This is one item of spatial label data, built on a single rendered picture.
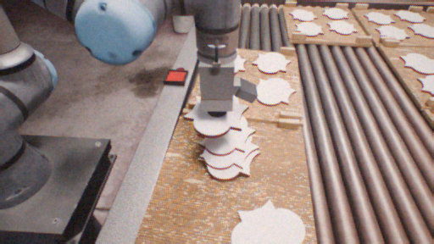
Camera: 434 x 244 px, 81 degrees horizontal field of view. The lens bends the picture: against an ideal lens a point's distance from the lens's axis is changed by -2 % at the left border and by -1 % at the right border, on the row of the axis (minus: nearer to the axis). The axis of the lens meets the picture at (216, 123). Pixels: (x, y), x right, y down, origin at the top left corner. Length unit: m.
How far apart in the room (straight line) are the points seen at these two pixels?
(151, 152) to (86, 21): 0.46
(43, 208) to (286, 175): 0.53
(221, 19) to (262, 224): 0.39
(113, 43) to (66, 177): 0.44
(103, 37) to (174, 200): 0.39
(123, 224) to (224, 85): 0.36
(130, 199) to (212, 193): 0.19
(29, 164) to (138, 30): 0.45
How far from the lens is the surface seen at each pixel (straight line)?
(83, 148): 0.73
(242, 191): 0.59
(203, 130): 0.52
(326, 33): 1.32
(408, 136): 0.90
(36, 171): 0.68
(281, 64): 0.99
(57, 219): 0.62
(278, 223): 0.56
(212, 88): 0.48
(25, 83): 0.66
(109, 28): 0.30
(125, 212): 0.62
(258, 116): 0.76
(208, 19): 0.42
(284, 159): 0.66
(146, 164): 0.68
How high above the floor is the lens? 1.44
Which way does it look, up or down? 44 degrees down
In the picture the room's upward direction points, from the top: straight up
